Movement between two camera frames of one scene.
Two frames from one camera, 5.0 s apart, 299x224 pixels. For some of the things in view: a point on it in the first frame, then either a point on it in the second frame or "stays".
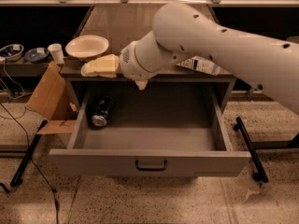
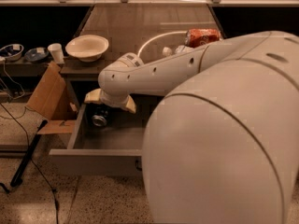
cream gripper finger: [141, 84] → [131, 105]
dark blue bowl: [37, 54] stays
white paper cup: [56, 50] stays
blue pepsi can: [102, 109] stays
